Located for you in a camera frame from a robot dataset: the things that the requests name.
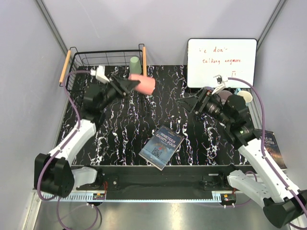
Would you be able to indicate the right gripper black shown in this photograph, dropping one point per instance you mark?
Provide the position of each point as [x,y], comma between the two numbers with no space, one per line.
[206,97]

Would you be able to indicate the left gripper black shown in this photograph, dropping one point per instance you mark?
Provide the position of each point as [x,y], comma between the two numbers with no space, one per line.
[122,87]

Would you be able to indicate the green plastic cup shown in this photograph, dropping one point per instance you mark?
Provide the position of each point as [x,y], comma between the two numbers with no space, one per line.
[135,65]

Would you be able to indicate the pink plastic cup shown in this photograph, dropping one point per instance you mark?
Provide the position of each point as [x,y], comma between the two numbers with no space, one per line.
[146,85]

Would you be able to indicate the pink ceramic mug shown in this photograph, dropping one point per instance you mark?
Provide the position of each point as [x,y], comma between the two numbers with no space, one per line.
[224,94]

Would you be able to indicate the light blue mug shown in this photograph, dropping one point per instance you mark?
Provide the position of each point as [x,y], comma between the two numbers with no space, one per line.
[247,96]

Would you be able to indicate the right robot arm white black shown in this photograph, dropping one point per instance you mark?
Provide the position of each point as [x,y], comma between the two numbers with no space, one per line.
[280,199]

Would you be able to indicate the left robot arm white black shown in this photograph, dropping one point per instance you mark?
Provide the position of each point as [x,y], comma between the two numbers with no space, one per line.
[53,173]

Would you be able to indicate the black marble pattern mat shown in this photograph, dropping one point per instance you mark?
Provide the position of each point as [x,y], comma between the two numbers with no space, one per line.
[130,122]

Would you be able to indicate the Nineteen Eighty-Four book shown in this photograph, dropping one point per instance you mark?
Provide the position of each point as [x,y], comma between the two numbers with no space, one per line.
[161,147]

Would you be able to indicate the Tale of Two Cities book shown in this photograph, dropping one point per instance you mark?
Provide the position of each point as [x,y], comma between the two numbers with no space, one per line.
[271,145]

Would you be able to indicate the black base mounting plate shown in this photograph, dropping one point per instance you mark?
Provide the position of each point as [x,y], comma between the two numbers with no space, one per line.
[200,177]

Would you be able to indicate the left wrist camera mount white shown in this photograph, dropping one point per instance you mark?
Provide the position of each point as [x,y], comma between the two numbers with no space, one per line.
[99,74]

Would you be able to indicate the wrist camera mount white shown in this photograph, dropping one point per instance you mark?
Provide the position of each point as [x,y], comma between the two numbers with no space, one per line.
[99,74]
[222,81]

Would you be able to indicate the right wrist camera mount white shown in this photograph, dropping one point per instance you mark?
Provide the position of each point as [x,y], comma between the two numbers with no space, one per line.
[222,81]

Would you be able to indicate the white whiteboard black frame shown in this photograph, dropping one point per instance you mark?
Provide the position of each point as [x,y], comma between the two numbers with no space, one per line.
[208,57]

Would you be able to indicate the black wire dish rack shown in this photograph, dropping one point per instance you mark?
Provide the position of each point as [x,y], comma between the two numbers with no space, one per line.
[116,62]

